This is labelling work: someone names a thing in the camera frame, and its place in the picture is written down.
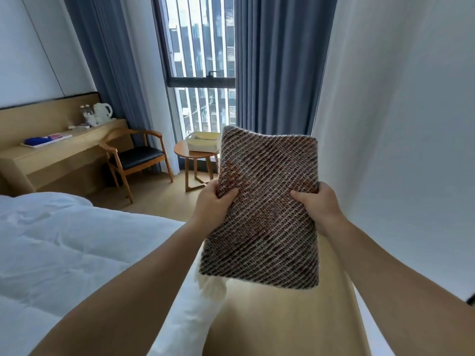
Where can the person's right hand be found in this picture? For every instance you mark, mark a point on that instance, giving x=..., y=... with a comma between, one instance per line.
x=323, y=209

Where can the person's left hand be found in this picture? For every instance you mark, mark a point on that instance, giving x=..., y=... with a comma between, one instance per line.
x=211, y=209

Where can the patterned woven blanket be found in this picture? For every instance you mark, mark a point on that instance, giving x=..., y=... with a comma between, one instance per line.
x=267, y=218

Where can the person's right forearm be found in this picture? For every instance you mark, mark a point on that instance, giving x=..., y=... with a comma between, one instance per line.
x=408, y=292

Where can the person's left forearm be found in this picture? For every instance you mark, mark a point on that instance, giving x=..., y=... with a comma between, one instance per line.
x=122, y=300

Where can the round wooden side table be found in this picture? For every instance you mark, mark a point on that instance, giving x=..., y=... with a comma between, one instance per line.
x=182, y=150

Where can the wooden chair dark seat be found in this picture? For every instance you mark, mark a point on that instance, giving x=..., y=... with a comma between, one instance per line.
x=141, y=157

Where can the white electric kettle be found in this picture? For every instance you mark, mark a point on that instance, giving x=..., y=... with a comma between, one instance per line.
x=102, y=113

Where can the white bed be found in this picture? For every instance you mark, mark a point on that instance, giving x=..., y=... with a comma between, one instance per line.
x=66, y=255

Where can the blue window curtain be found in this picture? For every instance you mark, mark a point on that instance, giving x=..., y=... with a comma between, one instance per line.
x=282, y=62
x=104, y=51

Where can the white sheer curtain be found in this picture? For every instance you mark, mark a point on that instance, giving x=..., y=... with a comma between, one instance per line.
x=148, y=70

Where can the tall window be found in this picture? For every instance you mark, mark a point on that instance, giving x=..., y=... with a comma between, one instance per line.
x=200, y=40

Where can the black television screen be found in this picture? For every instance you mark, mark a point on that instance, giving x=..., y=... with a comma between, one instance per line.
x=471, y=300

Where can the blue booklet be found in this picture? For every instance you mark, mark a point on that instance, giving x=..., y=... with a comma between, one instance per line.
x=41, y=140

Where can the wooden wall desk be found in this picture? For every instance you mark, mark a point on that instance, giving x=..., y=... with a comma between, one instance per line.
x=55, y=159

